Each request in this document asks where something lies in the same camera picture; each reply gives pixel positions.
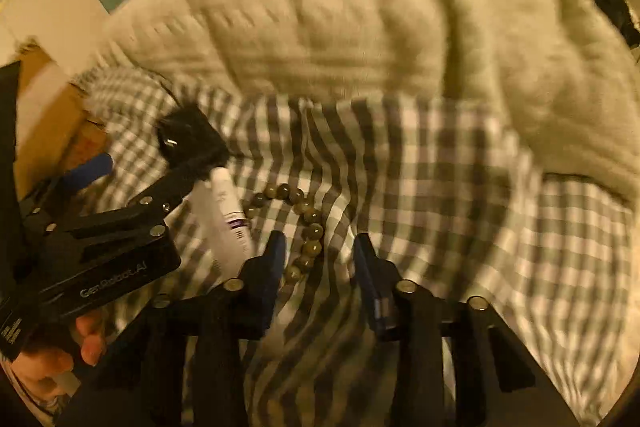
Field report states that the person's left hand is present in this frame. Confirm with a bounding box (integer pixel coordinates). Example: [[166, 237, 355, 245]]
[[10, 307, 109, 408]]

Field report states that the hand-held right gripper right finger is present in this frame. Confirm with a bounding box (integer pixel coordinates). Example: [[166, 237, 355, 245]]
[[352, 233, 583, 427]]

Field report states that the cardboard box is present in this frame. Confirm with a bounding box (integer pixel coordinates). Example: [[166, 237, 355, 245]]
[[12, 44, 108, 202]]

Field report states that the white plastic bottle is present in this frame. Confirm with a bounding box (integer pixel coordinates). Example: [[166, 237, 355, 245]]
[[190, 166, 253, 275]]

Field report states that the cream fluffy blanket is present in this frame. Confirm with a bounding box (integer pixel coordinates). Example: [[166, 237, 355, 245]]
[[95, 0, 640, 208]]

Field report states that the bead bracelet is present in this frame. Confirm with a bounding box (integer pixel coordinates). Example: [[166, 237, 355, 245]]
[[242, 183, 326, 285]]

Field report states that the checked duvet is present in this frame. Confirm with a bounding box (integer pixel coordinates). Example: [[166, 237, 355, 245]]
[[72, 67, 636, 427]]

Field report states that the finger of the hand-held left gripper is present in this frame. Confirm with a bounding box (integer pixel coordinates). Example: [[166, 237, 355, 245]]
[[64, 156, 229, 254], [20, 152, 115, 228]]

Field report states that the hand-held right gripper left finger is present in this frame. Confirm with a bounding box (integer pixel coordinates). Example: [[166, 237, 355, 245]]
[[55, 229, 288, 427]]

